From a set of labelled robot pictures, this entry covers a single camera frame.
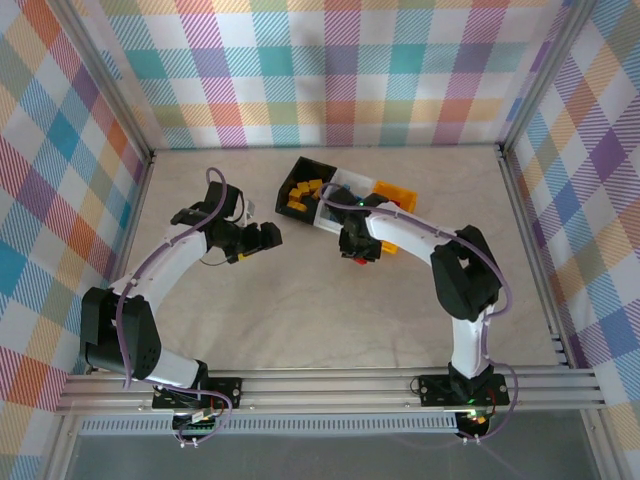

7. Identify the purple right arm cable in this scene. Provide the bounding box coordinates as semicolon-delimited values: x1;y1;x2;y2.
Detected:
317;181;522;444

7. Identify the white plastic bin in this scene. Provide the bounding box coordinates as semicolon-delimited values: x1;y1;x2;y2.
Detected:
310;167;379;236

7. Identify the grey slotted cable duct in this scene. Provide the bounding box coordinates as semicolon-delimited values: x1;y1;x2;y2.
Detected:
79;413;459;436

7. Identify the yellow plastic bin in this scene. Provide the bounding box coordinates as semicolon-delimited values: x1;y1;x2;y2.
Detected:
368;178;420;257

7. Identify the small controller circuit board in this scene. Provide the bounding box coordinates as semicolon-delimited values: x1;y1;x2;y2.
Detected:
172;407;224;444
457;408;490;437

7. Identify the wide aluminium frame rail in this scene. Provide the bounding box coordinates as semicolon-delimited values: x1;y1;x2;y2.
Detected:
54;367;606;416

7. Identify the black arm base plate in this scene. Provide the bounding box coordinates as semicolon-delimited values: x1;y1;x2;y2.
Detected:
152;377;244;409
417;373;511;407

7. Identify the black plastic bin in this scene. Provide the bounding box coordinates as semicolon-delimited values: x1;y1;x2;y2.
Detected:
273;155;338;227

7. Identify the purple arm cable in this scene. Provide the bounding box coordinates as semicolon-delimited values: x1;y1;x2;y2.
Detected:
317;181;522;444
115;166;234;446

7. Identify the plaid backdrop cloth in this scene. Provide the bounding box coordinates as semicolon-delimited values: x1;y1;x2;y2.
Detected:
504;0;640;480
74;0;571;151
0;0;151;480

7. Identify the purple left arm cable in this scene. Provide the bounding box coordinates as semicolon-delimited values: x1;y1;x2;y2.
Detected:
115;166;234;446

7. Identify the aluminium table side rail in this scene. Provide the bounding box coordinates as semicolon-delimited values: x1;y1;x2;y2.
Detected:
87;149;159;376
497;144;574;371

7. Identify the aluminium frame post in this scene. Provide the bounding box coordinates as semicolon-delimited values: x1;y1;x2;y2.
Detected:
47;0;156;161
497;0;601;159

